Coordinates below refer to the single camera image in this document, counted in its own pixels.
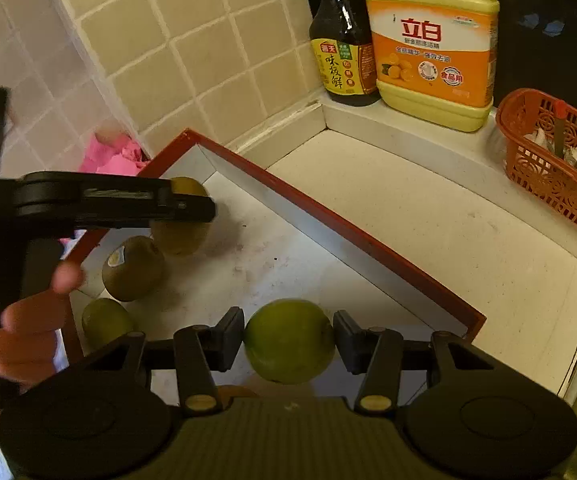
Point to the dark window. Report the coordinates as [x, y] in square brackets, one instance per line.
[548, 35]

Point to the red cardboard box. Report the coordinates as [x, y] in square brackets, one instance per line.
[288, 220]

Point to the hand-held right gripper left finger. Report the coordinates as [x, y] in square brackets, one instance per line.
[231, 340]

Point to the brown kiwi with sticker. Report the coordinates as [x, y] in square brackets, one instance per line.
[136, 272]

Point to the orange plastic basket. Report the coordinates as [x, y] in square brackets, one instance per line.
[543, 180]

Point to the yellow detergent jug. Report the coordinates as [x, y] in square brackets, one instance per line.
[433, 50]

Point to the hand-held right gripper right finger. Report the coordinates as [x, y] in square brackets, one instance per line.
[347, 342]

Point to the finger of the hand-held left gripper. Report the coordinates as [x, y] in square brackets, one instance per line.
[188, 207]

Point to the dark soy sauce bottle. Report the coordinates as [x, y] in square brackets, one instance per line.
[341, 50]

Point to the person's left hand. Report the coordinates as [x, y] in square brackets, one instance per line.
[33, 320]

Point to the green lime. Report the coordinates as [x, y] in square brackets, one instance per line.
[106, 322]
[288, 342]

